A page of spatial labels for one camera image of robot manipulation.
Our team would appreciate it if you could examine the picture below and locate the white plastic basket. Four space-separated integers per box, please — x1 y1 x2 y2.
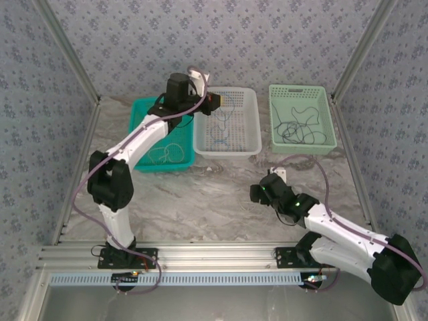
193 87 263 161

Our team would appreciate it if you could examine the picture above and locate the thin white cable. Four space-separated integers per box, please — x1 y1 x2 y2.
237 196 268 220

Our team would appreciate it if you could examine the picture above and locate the small black controller board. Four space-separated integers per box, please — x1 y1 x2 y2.
111 272 140 291
302 274 328 290

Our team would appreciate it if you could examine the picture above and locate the thick purple arm cable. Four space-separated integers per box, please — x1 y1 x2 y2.
272 154 428 294
72 66 209 296

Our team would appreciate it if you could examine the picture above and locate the thin blue cable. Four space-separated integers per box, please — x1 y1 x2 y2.
209 93 237 153

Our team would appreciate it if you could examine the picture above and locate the thin purple cable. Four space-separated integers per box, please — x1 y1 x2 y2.
270 101 328 145

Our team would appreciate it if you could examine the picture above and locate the teal plastic basket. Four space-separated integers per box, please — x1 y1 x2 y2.
128 96 197 174

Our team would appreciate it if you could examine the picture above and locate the slotted grey cable duct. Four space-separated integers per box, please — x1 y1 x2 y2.
49 271 338 288

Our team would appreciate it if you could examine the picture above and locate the thin beige cable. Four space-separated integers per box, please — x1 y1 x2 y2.
148 142 186 165

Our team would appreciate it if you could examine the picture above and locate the aluminium frame rail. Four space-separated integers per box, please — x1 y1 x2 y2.
37 241 399 272

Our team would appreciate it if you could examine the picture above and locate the aluminium side rail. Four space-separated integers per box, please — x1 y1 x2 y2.
330 95 383 244
51 98 102 247

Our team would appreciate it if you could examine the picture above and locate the thick purple right arm cable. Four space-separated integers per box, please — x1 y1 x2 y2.
272 154 428 294

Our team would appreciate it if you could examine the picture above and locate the pale green plastic basket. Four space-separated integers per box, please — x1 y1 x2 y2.
268 84 338 155

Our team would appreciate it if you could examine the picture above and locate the thick purple left arm cable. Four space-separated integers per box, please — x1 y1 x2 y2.
72 66 209 296

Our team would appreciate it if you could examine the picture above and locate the thin black cable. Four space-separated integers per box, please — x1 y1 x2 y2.
282 106 322 141

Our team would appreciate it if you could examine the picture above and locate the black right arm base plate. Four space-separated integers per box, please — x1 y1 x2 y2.
274 246 312 270

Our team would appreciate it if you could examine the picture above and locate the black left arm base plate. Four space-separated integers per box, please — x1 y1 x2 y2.
97 246 159 270

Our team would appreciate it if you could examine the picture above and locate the aluminium corner post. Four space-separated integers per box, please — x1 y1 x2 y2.
33 0 102 105
330 0 399 103

